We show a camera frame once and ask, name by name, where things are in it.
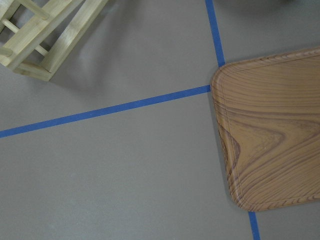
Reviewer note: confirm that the brown wooden tray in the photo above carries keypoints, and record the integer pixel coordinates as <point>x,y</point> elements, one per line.
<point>268,116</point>

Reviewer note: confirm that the wooden dish drying rack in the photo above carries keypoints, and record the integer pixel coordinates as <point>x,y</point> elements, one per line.
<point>23,53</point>

